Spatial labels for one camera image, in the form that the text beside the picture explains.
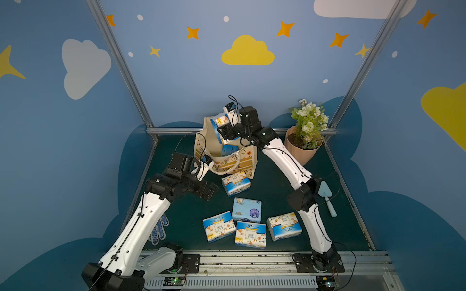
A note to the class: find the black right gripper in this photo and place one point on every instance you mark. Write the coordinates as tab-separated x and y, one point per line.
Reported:
227	131

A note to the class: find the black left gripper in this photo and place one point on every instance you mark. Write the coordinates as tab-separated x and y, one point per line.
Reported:
196	171

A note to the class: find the floral tissue pack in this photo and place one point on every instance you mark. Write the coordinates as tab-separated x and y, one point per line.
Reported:
219	121
284	226
219	226
250	235
236	183

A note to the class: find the cream floral canvas bag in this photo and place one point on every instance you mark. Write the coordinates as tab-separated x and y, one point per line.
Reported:
228	157

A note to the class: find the floral tissue pack bottom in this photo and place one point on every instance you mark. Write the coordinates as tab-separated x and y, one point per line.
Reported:
284	226

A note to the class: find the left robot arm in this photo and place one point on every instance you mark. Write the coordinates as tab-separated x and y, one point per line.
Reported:
121	268

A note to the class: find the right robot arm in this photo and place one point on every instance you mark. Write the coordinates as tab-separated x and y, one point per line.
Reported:
303	198

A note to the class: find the pink ribbed flower pot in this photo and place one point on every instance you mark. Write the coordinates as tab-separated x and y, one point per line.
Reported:
303	156

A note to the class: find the white flower plant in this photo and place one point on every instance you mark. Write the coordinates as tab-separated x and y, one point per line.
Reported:
311	122

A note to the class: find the blue dotted work glove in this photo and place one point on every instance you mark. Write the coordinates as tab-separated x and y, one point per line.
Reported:
159	233

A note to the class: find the blue cat tissue pack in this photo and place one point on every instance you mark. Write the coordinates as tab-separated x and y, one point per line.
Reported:
247	210

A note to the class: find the light blue garden trowel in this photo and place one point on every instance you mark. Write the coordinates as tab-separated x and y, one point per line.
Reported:
326	193

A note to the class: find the left green circuit board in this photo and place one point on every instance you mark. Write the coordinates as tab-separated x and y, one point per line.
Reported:
174	282

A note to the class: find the green circuit board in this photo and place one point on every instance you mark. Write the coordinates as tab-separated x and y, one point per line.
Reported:
174	282
326	283

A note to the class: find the right green circuit board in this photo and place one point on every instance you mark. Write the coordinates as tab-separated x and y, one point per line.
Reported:
326	283

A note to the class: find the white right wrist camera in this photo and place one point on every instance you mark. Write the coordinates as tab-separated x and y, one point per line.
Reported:
231	111

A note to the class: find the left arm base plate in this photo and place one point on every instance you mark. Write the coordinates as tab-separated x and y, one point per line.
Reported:
188	263

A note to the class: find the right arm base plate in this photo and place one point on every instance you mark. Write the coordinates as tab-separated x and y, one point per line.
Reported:
318	263

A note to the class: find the aluminium left frame post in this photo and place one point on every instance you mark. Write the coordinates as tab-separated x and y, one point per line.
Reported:
106	30

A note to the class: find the aluminium frame post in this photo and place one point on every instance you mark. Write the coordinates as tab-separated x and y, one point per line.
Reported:
106	30
381	39

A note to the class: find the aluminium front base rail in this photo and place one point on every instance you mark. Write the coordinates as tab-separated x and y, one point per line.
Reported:
275	271

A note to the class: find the aluminium right frame post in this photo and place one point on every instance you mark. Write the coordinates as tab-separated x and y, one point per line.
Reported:
381	39

